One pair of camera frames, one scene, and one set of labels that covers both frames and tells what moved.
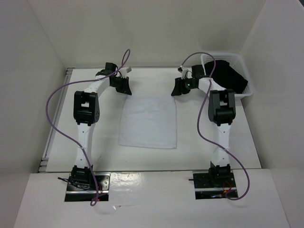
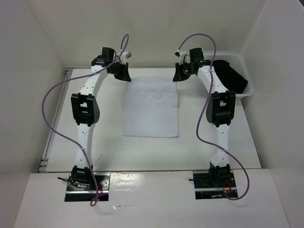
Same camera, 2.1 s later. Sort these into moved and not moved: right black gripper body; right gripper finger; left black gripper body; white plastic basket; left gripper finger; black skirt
Moved: right black gripper body; left black gripper body; left gripper finger; right gripper finger
Not moved: white plastic basket; black skirt
